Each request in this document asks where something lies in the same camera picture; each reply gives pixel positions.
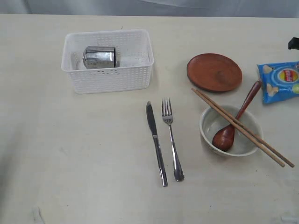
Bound silver table knife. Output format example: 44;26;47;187
146;101;168;187

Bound silver metal fork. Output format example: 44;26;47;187
162;98;185;182

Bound white plastic perforated basket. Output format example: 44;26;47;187
61;29;154;94

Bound white ceramic bowl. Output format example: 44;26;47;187
199;105;263;157

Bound brown round plate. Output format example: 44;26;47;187
186;53;242;92

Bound shiny metal cup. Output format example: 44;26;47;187
83;46;117;69

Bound brown wooden spoon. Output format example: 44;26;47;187
212;81;262;152

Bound wooden chopstick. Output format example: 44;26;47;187
191;88;285;168
196;88;295;168

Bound blue chip bag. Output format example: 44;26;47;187
257;61;299;104

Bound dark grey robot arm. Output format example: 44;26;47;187
288;37;299;50

